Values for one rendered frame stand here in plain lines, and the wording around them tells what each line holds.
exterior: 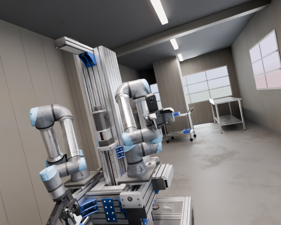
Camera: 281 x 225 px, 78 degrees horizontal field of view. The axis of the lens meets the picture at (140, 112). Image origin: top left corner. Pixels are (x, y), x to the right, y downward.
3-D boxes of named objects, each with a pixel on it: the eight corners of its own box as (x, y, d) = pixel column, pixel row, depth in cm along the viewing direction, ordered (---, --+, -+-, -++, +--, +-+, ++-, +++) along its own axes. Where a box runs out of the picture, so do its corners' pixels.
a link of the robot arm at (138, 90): (141, 154, 130) (126, 83, 128) (160, 150, 132) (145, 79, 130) (144, 159, 118) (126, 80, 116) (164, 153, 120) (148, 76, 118)
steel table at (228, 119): (233, 120, 757) (228, 93, 752) (247, 130, 555) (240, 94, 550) (213, 123, 783) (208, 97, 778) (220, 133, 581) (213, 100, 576)
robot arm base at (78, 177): (79, 174, 149) (76, 163, 149) (93, 172, 144) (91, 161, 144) (66, 183, 135) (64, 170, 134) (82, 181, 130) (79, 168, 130)
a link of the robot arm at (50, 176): (54, 163, 95) (53, 166, 87) (63, 181, 96) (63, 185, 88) (39, 170, 92) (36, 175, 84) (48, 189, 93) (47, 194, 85)
